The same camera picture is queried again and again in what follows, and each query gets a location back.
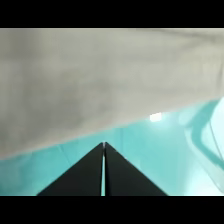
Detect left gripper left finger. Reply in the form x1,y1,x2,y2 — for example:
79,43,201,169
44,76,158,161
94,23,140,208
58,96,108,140
36,141,106,197

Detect grey shirt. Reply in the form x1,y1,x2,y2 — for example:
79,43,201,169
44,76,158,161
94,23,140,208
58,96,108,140
0,27,224,161

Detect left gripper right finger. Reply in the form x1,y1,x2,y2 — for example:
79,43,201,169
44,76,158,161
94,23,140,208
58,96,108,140
104,142,168,197

